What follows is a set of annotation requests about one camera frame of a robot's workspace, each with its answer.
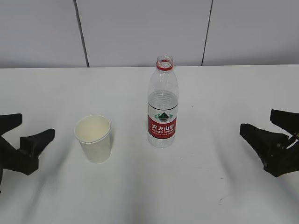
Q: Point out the white paper cup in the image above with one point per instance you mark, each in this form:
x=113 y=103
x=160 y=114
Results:
x=93 y=134

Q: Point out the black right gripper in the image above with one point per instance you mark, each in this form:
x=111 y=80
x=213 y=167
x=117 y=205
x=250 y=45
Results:
x=278 y=153

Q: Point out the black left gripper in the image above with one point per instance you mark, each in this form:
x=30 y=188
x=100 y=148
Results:
x=25 y=159

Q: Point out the clear water bottle red label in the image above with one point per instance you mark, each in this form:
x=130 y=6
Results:
x=163 y=95

